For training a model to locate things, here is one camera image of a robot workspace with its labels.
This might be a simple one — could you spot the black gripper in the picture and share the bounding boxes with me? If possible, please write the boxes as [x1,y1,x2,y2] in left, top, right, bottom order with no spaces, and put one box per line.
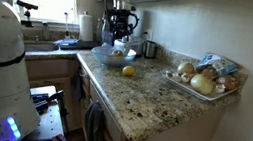
[104,6,137,47]

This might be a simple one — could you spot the red yellow apple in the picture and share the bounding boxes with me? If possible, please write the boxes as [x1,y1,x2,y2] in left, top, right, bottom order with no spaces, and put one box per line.
[110,48,125,59]

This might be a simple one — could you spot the yellow lemon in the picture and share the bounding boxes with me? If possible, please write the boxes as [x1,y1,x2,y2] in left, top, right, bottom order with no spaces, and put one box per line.
[121,64,137,79]

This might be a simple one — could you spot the clear glass bowl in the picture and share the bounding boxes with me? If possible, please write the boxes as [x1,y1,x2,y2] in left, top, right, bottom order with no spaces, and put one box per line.
[88,42,138,71]

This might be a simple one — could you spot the clear glass jug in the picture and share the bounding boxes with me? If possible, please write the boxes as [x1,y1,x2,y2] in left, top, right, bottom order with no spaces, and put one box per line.
[99,20,118,47]

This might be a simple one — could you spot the white electric kettle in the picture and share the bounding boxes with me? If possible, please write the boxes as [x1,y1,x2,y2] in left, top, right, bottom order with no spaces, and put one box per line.
[112,32,146,58]

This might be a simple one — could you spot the tall glass bottle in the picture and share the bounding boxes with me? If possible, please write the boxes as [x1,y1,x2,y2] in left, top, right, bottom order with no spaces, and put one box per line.
[93,11,109,45]

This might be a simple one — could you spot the stainless steel cup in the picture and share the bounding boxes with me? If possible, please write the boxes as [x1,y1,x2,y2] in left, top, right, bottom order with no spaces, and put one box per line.
[143,40,159,61]

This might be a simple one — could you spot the white paper towel roll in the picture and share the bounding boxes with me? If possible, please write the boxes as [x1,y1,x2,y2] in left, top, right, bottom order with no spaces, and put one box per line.
[75,10,98,44]

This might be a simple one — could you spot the white dish brush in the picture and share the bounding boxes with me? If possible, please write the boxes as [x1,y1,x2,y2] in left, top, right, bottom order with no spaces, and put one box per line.
[60,12,75,40]

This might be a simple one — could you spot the blue dish cloth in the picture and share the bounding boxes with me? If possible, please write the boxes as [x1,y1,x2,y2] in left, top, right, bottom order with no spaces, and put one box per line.
[52,34,80,51]

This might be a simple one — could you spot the small pale onion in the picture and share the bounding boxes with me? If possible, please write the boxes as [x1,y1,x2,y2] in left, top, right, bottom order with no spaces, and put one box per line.
[176,60,197,77]

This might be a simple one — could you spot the white mushroom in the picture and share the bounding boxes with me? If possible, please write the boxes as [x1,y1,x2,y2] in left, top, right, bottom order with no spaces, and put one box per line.
[179,72,193,84]
[213,83,227,95]

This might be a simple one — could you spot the white rectangular tray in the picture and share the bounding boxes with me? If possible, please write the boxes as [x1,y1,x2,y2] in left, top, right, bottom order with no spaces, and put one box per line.
[159,69,239,106]

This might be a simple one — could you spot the kitchen sink basin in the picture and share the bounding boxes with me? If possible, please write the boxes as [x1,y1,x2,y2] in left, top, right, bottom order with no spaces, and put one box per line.
[22,38,61,58]

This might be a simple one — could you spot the large pale onion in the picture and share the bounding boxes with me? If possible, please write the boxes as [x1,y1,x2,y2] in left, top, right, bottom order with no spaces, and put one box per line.
[188,72,217,98]

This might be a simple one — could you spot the brown onion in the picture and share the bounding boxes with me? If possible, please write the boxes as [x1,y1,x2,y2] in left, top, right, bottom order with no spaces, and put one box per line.
[214,73,239,93]
[199,65,220,81]

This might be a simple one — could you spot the dark hanging dish towel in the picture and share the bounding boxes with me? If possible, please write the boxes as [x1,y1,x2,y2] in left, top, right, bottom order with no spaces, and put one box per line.
[80,99,114,141]

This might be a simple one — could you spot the black clamp tools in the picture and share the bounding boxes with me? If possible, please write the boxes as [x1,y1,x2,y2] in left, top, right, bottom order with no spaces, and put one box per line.
[27,86,74,120]

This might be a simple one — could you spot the blue plastic food package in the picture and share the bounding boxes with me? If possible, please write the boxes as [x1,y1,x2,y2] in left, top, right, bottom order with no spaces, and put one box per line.
[195,51,240,80]

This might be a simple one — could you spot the perforated black base table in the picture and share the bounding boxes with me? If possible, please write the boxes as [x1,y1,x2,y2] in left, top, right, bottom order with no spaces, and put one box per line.
[18,81,72,141]

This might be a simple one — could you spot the white wall outlet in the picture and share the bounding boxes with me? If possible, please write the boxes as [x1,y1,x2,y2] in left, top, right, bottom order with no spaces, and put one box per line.
[142,28,155,42]

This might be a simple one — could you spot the black camera on stand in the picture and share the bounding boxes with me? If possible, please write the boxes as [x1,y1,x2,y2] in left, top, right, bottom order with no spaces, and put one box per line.
[12,0,40,29]

